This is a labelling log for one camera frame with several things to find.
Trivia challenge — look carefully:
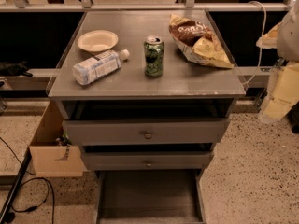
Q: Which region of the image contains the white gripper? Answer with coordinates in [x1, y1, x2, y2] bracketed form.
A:
[256, 3, 299, 124]

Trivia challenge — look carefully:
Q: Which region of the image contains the green soda can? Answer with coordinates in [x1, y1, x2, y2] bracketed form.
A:
[144, 35, 164, 77]

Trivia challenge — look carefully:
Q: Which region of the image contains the grey drawer cabinet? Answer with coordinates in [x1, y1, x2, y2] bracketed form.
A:
[47, 9, 247, 224]

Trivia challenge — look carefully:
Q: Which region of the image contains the grey top drawer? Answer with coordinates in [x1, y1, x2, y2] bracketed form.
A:
[63, 119, 229, 146]

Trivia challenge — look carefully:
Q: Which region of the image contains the grey drawer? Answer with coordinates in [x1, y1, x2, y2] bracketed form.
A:
[81, 151, 214, 171]
[93, 170, 207, 224]
[63, 119, 229, 146]

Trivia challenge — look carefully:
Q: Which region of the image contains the grey bottom drawer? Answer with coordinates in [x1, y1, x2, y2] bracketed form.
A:
[93, 170, 207, 224]

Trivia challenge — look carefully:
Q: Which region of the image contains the grey middle drawer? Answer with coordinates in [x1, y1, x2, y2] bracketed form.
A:
[81, 151, 214, 171]

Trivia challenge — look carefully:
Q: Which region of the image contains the brown yellow chip bag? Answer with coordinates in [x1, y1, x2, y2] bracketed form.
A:
[169, 15, 234, 69]

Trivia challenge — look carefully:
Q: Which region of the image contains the clear plastic water bottle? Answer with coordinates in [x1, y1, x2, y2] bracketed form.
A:
[72, 49, 130, 86]

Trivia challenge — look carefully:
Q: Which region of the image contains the white paper bowl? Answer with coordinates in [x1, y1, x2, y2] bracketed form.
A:
[78, 30, 119, 53]

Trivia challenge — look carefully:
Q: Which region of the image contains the cardboard box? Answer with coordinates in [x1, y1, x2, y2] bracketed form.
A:
[29, 102, 85, 177]

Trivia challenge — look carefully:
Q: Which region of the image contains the black object on shelf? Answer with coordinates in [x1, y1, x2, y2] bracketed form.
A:
[0, 61, 33, 77]

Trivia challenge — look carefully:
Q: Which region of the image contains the black floor cable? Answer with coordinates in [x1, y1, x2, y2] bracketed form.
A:
[0, 136, 56, 224]

